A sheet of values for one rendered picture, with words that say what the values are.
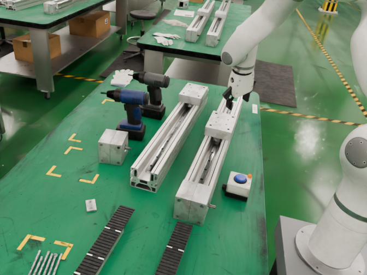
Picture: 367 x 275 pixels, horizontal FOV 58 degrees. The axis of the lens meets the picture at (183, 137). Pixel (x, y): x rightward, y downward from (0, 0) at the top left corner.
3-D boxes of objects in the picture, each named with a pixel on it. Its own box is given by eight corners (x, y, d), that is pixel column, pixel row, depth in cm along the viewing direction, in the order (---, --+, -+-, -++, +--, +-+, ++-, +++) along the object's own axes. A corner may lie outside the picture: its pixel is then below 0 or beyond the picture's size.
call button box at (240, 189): (246, 202, 116) (250, 189, 113) (219, 195, 118) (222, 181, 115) (249, 188, 123) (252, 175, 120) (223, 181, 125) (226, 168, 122)
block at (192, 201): (209, 228, 104) (214, 207, 99) (172, 217, 106) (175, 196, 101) (215, 210, 112) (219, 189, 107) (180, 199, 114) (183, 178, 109)
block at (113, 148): (127, 166, 127) (128, 146, 122) (98, 162, 127) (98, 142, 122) (134, 152, 135) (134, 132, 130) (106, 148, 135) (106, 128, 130)
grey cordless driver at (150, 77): (163, 121, 159) (166, 79, 148) (124, 113, 162) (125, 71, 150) (167, 114, 166) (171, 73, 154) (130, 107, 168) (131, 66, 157)
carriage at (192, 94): (199, 111, 160) (201, 98, 156) (177, 106, 162) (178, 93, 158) (206, 98, 173) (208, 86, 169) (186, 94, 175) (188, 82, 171)
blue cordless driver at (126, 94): (144, 142, 142) (147, 96, 131) (99, 136, 143) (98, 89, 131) (147, 133, 149) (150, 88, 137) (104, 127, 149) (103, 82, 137)
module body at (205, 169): (208, 208, 112) (212, 189, 108) (180, 199, 114) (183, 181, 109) (241, 110, 178) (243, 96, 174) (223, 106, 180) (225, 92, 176)
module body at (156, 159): (156, 193, 116) (158, 174, 111) (130, 185, 117) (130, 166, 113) (207, 102, 182) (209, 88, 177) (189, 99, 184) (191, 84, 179)
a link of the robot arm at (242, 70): (242, 70, 116) (241, 78, 118) (259, 63, 120) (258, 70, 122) (226, 60, 121) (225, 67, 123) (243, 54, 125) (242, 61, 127)
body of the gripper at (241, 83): (240, 75, 118) (236, 101, 126) (259, 67, 122) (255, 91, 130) (225, 66, 122) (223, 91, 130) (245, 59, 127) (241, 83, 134)
